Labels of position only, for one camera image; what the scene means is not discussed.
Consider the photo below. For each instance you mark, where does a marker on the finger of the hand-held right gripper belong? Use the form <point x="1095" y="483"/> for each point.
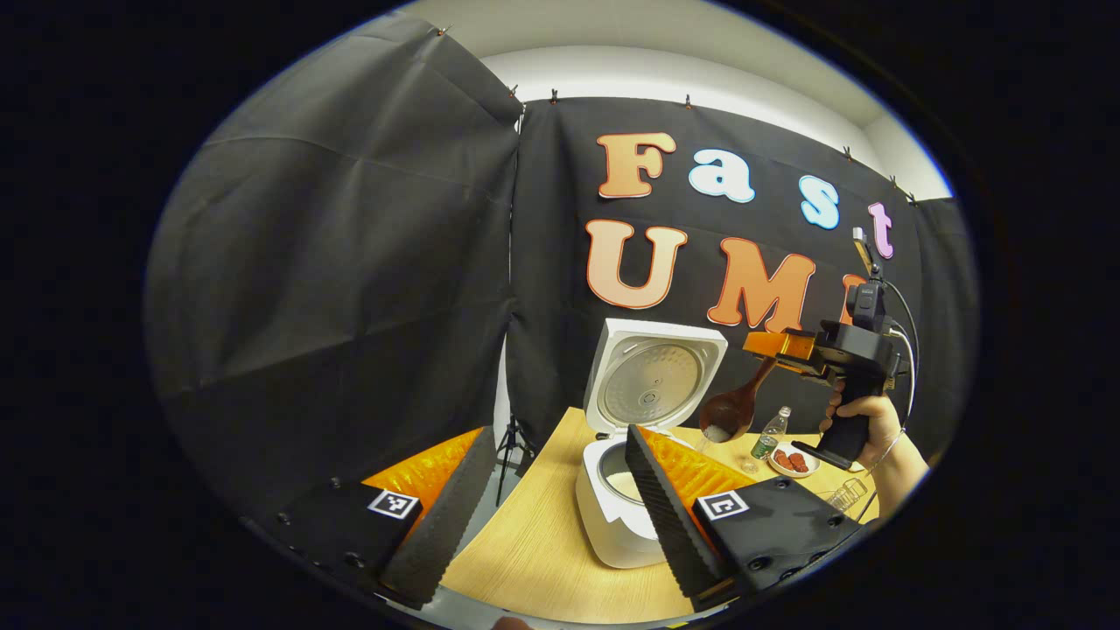
<point x="783" y="348"/>

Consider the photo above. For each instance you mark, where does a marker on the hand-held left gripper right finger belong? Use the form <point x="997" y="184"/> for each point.
<point x="674" y="525"/>

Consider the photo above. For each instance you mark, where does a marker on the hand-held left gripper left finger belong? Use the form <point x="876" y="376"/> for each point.
<point x="442" y="525"/>

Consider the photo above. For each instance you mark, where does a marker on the white rice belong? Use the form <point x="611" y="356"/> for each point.
<point x="621" y="484"/>
<point x="719" y="432"/>

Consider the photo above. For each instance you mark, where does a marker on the brown wooden spoon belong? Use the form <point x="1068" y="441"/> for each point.
<point x="733" y="404"/>

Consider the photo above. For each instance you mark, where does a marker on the white rice cooker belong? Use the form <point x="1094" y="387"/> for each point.
<point x="652" y="381"/>

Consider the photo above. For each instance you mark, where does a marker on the clear plastic water bottle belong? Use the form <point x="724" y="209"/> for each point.
<point x="770" y="435"/>

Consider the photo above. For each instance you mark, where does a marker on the black tripod stand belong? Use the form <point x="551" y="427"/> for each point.
<point x="512" y="446"/>

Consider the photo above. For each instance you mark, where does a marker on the white round plate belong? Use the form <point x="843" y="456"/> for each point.
<point x="809" y="451"/>

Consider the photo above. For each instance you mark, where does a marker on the red meat piece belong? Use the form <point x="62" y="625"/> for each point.
<point x="799" y="462"/>
<point x="781" y="458"/>

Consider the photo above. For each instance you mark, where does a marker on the black backdrop cloth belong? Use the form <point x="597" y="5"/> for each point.
<point x="350" y="289"/>

